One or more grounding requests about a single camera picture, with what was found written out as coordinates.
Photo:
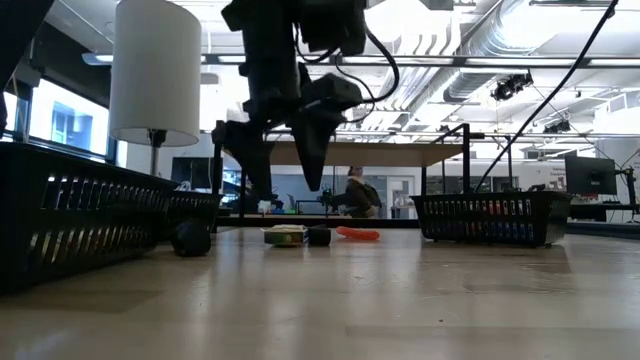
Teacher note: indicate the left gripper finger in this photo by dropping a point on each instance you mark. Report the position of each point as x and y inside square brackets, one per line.
[250, 160]
[312, 150]

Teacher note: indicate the yellow green crayon box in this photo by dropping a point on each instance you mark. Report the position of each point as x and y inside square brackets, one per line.
[285, 237]

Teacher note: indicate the black plastic slotted basket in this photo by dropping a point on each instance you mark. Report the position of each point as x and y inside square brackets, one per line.
[125, 212]
[200, 222]
[500, 195]

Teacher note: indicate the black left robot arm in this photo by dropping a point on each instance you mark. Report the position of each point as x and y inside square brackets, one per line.
[270, 30]

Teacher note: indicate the dark background desk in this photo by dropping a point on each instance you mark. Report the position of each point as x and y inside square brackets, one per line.
[600, 211]

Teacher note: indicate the black computer monitor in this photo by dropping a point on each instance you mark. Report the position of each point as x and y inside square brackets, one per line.
[192, 172]
[590, 175]

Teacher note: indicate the person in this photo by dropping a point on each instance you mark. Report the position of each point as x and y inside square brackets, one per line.
[357, 197]

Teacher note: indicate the wooden shelf riser black legs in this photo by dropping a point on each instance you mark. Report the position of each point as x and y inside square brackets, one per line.
[390, 154]

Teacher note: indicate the table lamp white shade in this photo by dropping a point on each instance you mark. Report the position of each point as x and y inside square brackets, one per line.
[155, 75]

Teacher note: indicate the large window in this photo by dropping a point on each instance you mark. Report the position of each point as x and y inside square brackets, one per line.
[70, 120]

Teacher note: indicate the black ceiling spotlight cluster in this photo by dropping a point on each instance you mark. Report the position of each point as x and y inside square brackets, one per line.
[510, 86]

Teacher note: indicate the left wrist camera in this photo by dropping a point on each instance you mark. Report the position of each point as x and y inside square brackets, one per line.
[332, 92]

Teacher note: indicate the grey ceiling air duct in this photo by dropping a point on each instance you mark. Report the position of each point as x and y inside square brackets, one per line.
[470, 82]

